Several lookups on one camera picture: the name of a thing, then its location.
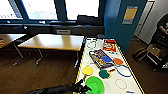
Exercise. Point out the person in dark shirt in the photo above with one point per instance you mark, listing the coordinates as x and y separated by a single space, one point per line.
162 25

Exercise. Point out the bright window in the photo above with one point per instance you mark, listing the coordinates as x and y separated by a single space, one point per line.
81 8
6 8
40 9

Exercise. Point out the clear glass bowl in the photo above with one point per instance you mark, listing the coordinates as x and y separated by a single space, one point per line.
87 44

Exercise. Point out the grey chair back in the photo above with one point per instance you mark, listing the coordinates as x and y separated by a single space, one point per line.
63 32

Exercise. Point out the white bowl blue rim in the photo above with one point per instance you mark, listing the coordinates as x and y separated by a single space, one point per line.
117 71

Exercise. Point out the bright green plastic bowl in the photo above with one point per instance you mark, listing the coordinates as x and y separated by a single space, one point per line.
96 84

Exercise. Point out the small grey box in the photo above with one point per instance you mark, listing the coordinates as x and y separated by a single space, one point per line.
100 37

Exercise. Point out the dark sofa cushion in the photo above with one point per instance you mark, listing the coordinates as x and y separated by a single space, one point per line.
89 20

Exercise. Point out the orange plastic bowl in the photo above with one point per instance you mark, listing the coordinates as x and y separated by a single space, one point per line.
118 61

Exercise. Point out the red game box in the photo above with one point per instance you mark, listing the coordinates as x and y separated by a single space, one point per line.
109 46

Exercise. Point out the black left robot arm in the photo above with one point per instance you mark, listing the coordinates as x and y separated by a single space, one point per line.
50 90

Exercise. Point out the yellow round paddle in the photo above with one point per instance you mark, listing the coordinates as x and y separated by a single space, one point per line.
87 70

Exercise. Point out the wooden work table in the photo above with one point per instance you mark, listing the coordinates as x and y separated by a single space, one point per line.
11 38
53 41

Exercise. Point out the brown black backpack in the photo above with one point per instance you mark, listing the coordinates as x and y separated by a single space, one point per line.
140 54

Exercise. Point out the yellow gaming table white top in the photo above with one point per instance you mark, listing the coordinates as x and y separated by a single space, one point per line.
110 88

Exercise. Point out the blue plastic bowl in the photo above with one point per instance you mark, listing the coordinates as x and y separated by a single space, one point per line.
106 60

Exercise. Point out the yellow wall sign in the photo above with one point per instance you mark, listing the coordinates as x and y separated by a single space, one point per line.
129 15

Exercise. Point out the dark green round paddle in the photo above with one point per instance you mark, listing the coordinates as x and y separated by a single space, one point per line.
104 74

